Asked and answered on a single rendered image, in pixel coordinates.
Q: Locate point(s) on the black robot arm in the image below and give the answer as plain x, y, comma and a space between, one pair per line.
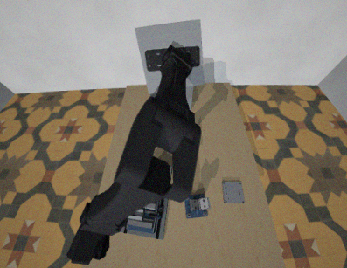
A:
155, 125

